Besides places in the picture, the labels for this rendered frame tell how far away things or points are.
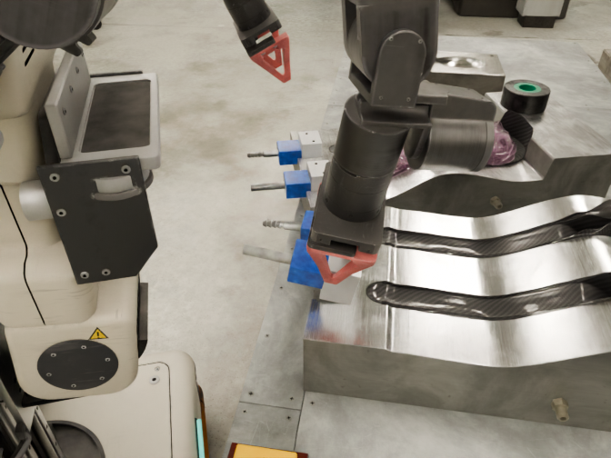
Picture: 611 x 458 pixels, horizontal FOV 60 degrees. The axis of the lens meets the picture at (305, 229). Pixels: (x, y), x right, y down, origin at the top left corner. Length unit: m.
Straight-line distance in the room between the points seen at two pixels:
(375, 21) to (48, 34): 0.22
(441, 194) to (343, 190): 0.40
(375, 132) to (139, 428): 0.98
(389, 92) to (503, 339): 0.31
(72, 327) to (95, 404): 0.60
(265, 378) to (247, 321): 1.17
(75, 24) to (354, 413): 0.46
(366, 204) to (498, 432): 0.30
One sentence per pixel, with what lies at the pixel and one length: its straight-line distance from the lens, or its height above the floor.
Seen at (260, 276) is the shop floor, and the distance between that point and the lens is 1.96.
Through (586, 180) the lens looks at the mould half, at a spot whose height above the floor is 0.86.
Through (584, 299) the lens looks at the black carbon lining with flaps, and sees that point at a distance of 0.64.
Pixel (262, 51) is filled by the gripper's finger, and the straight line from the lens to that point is 0.85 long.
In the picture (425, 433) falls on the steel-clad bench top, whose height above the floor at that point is 0.80.
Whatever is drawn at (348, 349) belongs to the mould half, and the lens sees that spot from 0.57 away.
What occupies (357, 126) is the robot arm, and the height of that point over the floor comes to 1.13.
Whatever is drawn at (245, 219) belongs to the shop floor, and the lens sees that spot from 2.25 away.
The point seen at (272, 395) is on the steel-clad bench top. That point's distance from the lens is 0.63.
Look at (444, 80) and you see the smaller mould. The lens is 1.32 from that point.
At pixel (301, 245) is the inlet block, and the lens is 0.59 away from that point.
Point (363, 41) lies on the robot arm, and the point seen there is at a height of 1.19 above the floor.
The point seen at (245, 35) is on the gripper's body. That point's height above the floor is 1.07.
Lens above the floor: 1.31
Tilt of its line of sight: 37 degrees down
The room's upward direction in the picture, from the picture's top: straight up
